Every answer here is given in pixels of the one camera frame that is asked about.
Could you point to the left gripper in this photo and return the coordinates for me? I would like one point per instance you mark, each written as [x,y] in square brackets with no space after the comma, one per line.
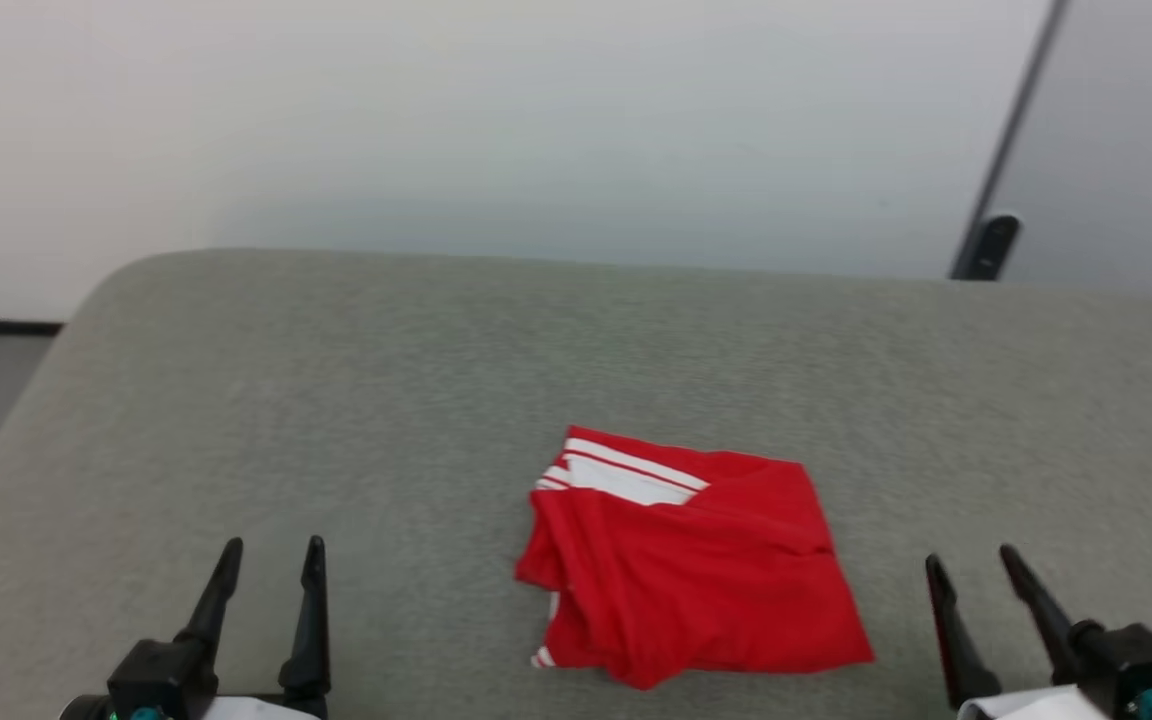
[86,710]

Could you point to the red white basketball jersey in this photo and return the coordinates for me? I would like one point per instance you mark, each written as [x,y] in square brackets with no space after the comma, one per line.
[706,580]

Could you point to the grey fabric sofa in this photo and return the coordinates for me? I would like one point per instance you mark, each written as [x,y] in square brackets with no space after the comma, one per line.
[436,400]

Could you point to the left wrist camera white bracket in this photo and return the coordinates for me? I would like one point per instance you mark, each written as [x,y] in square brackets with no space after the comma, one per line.
[161,675]

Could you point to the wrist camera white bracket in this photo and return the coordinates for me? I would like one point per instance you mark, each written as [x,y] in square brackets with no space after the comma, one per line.
[161,675]
[1131,660]

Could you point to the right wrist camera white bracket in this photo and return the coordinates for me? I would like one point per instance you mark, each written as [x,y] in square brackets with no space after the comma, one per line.
[1131,660]

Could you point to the dark grey door frame strip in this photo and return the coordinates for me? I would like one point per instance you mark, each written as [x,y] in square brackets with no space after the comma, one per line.
[1021,100]

